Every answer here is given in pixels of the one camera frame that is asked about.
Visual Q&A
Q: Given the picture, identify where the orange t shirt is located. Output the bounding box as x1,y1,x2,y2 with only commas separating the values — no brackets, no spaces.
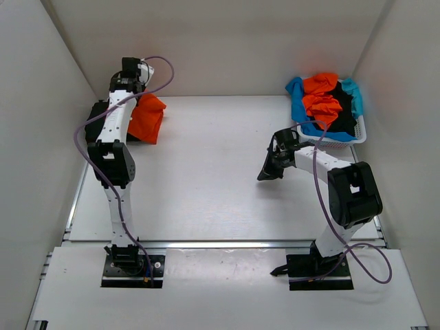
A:
302,73,342,130
127,93,166,144

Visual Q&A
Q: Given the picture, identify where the black t shirt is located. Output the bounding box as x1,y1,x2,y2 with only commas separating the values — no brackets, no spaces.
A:
84,99,142,145
308,82,357,138

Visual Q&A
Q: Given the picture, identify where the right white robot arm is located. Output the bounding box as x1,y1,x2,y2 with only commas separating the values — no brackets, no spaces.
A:
257,128,383,275

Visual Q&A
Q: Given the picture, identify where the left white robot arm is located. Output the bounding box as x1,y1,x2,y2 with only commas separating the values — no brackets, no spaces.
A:
87,57,152,276

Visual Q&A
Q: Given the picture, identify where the blue t shirt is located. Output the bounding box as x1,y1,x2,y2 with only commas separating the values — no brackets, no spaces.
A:
285,76,364,141

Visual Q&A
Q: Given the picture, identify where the white plastic laundry basket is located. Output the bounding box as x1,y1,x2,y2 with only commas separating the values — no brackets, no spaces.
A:
296,78,368,149

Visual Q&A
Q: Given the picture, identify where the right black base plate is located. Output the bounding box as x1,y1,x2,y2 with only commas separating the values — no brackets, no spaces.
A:
270,254,354,291

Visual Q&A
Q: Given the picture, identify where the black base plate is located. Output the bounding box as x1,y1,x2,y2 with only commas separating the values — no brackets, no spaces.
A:
100,254,166,289
270,254,354,291

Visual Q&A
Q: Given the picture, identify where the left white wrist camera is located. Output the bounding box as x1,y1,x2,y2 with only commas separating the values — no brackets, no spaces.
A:
137,62,155,85

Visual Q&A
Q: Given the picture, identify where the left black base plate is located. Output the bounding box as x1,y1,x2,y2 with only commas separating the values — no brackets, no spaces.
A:
100,254,166,289

